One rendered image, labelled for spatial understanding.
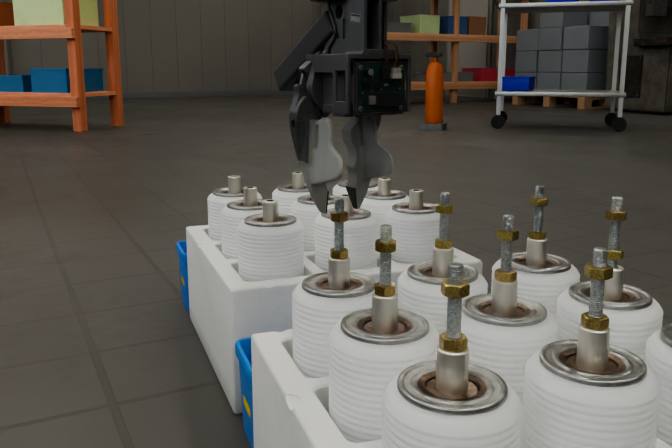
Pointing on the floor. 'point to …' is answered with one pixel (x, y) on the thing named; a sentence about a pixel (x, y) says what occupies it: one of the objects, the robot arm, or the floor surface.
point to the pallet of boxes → (565, 57)
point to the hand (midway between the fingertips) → (336, 196)
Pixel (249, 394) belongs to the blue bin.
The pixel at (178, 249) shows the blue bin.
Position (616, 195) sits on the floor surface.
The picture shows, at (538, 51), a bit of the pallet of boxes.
